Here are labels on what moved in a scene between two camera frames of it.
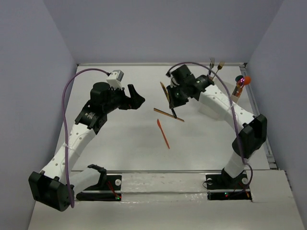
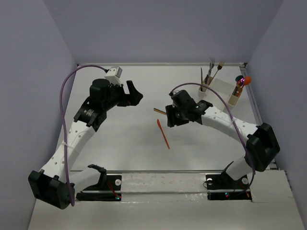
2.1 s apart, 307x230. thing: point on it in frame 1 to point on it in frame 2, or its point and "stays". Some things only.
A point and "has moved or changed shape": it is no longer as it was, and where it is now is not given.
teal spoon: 238,78 stays
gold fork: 219,67 stays
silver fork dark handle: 211,65 stays
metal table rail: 158,64 stays
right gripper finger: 172,92 to 171,112
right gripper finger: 177,102 to 177,121
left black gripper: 127,97 stays
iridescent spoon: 240,84 stays
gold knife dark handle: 165,91 has moved or changed shape
